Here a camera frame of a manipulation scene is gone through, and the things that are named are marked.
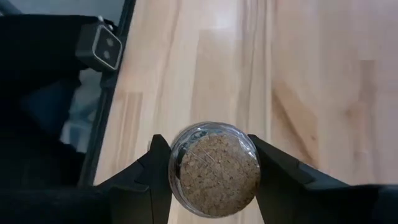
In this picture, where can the black padded seat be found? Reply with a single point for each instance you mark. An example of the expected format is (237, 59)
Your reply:
(34, 46)

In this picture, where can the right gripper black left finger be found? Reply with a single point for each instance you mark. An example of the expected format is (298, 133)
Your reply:
(152, 186)

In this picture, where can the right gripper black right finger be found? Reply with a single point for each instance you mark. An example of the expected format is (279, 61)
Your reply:
(286, 189)

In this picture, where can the black aluminium table frame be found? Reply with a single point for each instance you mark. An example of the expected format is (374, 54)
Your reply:
(109, 84)

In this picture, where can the black table-level camera box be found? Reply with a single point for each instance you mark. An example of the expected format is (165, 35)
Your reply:
(99, 46)

